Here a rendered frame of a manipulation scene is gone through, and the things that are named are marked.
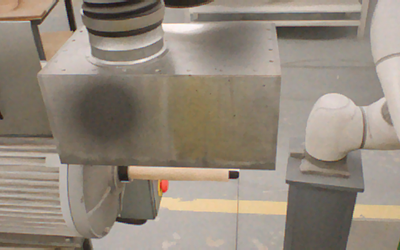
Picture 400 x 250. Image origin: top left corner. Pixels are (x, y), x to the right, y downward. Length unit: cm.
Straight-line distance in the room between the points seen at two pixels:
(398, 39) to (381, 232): 160
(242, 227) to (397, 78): 156
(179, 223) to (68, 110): 192
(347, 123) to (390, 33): 58
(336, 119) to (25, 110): 111
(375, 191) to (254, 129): 224
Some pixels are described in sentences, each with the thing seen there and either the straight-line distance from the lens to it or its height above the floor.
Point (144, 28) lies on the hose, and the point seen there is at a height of 157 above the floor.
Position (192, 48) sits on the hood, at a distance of 60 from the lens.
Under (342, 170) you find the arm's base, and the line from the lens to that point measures 170.
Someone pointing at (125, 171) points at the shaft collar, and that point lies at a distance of 81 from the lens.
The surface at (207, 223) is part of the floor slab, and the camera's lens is 245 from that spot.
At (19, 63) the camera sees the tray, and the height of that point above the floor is 150.
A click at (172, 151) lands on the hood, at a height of 141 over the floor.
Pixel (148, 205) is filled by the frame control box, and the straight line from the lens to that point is 116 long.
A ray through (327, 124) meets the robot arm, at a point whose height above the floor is 91.
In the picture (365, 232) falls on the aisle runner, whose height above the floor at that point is 1.
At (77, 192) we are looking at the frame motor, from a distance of 74.
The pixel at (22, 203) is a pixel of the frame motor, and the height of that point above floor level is 127.
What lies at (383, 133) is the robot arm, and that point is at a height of 90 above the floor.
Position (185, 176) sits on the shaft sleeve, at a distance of 80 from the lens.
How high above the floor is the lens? 177
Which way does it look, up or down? 33 degrees down
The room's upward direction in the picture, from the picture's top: 4 degrees counter-clockwise
